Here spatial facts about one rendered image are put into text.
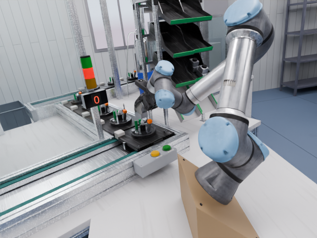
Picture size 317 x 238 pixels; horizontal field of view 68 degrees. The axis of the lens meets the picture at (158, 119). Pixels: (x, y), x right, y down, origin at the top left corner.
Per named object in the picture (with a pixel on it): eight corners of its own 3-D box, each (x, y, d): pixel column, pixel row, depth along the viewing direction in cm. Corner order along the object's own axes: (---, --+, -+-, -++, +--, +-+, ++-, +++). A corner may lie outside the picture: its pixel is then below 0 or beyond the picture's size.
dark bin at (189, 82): (195, 83, 133) (198, 72, 128) (175, 88, 127) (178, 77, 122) (170, 59, 150) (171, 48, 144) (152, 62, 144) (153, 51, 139)
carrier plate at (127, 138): (174, 135, 128) (174, 131, 127) (138, 152, 115) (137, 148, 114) (148, 124, 146) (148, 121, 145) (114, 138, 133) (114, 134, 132)
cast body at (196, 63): (198, 71, 144) (201, 60, 139) (192, 72, 142) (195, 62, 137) (190, 63, 149) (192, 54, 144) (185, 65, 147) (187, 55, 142)
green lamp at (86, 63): (94, 67, 113) (92, 56, 111) (84, 69, 111) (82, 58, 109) (90, 66, 117) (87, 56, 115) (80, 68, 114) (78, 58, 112)
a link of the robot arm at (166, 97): (184, 107, 95) (180, 86, 101) (166, 96, 88) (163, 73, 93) (169, 114, 100) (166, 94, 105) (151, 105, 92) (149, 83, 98)
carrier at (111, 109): (127, 115, 166) (124, 98, 161) (95, 126, 153) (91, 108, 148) (111, 108, 184) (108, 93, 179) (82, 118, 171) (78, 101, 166)
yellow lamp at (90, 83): (98, 87, 117) (96, 77, 115) (89, 89, 114) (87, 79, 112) (94, 86, 121) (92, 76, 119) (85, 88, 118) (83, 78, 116)
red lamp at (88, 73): (96, 77, 115) (94, 67, 113) (87, 79, 112) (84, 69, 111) (92, 76, 119) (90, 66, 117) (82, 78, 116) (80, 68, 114)
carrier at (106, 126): (147, 123, 147) (145, 105, 142) (113, 137, 134) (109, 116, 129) (127, 115, 165) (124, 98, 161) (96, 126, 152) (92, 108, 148)
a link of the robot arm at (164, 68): (158, 72, 92) (156, 56, 97) (149, 89, 101) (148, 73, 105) (176, 75, 95) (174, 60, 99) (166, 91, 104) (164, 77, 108)
